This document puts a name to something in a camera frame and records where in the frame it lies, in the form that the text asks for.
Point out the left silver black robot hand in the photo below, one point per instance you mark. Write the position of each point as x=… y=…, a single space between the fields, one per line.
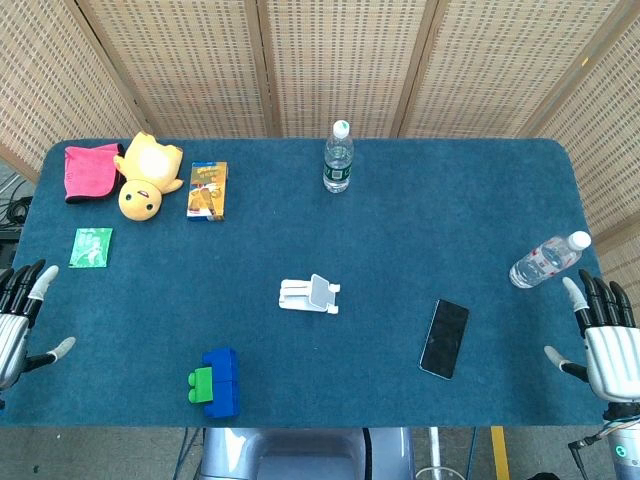
x=12 y=335

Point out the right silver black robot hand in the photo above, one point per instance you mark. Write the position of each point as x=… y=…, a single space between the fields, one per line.
x=612 y=355

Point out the black smartphone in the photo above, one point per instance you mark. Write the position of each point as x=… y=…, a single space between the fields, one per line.
x=444 y=339

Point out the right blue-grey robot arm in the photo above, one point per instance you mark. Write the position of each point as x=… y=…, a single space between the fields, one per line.
x=625 y=450

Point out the red label water bottle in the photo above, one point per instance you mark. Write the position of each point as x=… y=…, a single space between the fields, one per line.
x=542 y=262

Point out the white folding phone stand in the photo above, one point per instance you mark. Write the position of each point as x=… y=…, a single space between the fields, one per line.
x=320 y=295

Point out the green label water bottle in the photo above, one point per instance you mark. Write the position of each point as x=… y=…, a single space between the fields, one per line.
x=337 y=165

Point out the green packet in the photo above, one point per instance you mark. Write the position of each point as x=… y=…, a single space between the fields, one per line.
x=91 y=247

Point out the pink cloth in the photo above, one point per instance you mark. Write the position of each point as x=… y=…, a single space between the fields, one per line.
x=90 y=172

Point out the green toy building block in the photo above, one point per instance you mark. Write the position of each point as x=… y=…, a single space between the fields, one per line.
x=201 y=386

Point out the yellow plush toy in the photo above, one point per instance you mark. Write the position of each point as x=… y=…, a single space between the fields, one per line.
x=145 y=170

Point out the blue toy building block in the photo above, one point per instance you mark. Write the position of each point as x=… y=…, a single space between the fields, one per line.
x=225 y=400
x=222 y=362

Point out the orange and blue carton box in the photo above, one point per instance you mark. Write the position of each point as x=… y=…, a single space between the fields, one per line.
x=206 y=192

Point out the blue table mat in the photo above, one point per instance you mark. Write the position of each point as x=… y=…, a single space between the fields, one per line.
x=375 y=240

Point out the blue-grey robot torso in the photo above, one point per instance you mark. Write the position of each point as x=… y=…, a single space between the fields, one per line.
x=300 y=455

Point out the woven folding screen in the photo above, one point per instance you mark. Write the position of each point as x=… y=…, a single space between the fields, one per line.
x=340 y=60

